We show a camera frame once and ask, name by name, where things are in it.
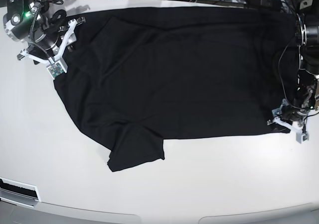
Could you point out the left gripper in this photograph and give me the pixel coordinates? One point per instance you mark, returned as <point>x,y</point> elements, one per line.
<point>290,114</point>

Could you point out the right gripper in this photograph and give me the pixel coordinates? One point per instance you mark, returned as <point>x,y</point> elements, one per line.
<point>47,39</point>

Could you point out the black t-shirt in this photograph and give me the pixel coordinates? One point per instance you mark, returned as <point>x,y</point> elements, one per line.
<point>140,76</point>

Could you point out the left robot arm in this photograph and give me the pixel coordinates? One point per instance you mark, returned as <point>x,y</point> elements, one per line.
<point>307,34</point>

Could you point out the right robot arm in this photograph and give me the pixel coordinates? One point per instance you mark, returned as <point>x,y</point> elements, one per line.
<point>27,20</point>

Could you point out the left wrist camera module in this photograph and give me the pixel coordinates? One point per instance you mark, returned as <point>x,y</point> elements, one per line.
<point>302,137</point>

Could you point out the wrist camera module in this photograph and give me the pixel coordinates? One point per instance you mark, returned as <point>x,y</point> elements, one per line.
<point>302,137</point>
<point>57,68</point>

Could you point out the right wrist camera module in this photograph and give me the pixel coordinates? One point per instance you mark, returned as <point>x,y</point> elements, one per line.
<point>57,68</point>

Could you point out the table cable grommet slot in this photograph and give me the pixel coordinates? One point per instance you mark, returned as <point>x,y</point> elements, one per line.
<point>19,193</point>

